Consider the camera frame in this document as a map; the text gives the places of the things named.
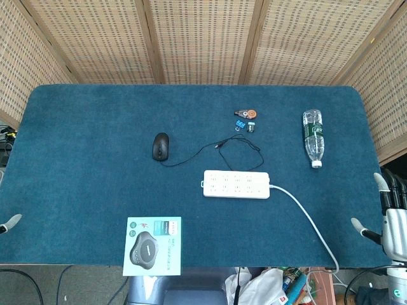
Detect speakerphone product box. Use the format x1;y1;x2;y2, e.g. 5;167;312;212
122;216;183;277

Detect woven bamboo folding screen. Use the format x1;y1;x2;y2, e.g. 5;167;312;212
0;0;407;166

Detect blue table mat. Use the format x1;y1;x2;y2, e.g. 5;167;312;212
0;84;394;268

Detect black mouse cable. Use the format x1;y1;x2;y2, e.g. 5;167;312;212
158;133;265;172

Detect white plastic bag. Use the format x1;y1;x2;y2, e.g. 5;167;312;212
224;268;284;305

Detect white power strip cable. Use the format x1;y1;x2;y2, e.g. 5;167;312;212
268;184;340;274

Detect black floor cable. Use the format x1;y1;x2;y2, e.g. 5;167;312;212
0;268;45;305

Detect clear plastic water bottle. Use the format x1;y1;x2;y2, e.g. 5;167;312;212
301;109;325;168

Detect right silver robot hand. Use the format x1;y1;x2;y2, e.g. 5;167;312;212
350;168;407;262

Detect white power strip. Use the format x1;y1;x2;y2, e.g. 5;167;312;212
200;170;272;200

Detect black computer mouse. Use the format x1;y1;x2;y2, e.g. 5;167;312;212
151;132;170;161

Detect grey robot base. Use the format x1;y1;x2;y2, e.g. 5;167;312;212
127;267;242;305

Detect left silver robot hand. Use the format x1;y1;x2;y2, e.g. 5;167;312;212
0;213;23;235

